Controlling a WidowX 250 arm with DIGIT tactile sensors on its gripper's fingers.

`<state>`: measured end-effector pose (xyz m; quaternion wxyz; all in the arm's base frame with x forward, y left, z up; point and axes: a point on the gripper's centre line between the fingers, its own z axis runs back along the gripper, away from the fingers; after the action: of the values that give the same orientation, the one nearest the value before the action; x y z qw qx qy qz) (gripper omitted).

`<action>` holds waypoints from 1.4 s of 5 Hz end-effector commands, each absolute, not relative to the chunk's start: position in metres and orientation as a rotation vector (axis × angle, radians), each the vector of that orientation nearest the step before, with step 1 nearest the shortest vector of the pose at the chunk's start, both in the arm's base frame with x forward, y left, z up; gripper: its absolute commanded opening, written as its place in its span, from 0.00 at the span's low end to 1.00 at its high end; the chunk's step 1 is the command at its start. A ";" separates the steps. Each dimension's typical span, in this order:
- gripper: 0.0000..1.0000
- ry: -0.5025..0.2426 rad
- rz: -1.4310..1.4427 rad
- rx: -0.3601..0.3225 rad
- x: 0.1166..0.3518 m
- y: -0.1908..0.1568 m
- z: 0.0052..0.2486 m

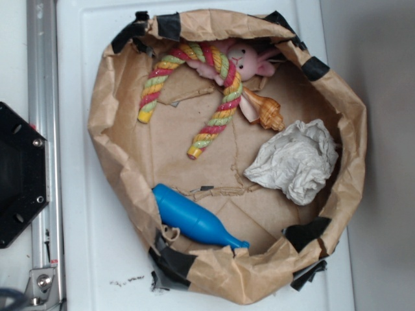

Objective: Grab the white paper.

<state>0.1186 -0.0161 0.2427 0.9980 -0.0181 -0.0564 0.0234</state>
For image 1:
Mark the blue plastic bottle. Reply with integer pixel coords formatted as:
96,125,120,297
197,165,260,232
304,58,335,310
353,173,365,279
152,183,250,249

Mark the orange conch seashell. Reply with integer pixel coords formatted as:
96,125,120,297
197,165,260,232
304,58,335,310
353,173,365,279
239,87,285,132

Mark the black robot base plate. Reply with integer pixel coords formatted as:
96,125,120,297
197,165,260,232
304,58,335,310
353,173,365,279
1,102,48,249

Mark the multicolour rope toy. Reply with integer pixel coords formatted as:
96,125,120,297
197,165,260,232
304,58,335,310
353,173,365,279
137,41,243,159

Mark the aluminium extrusion rail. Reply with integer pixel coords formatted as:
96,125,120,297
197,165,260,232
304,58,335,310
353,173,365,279
27,1,67,310

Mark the crumpled white paper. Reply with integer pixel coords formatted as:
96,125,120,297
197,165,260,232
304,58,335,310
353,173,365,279
243,119,338,205

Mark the brown paper bag bin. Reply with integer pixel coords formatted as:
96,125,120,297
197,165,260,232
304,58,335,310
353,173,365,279
88,9,367,305

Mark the metal corner bracket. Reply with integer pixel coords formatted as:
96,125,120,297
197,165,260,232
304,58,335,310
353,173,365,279
24,268,60,310

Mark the pink plush bunny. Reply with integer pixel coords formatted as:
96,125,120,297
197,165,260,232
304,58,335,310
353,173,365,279
186,38,280,86

